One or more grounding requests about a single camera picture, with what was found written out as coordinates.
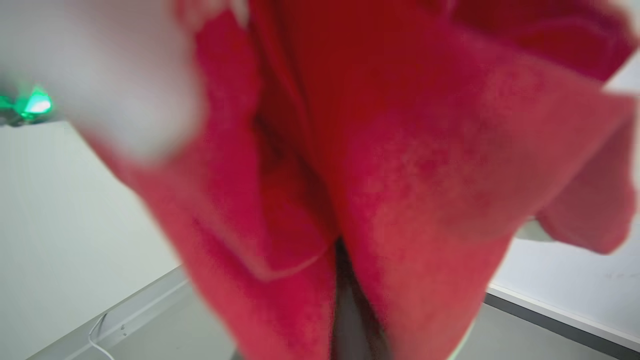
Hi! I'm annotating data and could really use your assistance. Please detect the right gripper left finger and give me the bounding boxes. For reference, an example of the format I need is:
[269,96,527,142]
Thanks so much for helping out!
[331,240,365,360]

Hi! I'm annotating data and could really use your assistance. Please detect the white clothing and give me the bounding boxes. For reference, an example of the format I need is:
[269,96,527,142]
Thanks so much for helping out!
[0,0,251,162]

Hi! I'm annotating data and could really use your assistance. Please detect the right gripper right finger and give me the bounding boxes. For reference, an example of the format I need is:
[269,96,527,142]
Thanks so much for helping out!
[353,277,392,360]

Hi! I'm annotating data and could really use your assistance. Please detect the aluminium frame profile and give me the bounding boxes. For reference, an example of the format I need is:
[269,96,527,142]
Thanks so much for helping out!
[26,265,201,360]

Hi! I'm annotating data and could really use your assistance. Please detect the thin white cable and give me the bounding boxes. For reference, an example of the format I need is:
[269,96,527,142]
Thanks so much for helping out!
[88,311,117,360]

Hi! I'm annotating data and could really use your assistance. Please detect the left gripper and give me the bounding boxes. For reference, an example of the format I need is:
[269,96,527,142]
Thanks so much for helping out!
[0,85,54,127]

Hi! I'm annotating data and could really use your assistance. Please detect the white and black baseboard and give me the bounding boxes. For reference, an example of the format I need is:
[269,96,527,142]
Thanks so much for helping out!
[484,281,640,359]

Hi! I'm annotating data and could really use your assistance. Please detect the white partition panel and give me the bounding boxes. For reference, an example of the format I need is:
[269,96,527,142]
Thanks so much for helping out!
[0,120,182,360]

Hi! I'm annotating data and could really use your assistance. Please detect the red clothing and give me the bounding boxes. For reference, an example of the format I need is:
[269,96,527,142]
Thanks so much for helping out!
[85,0,640,360]

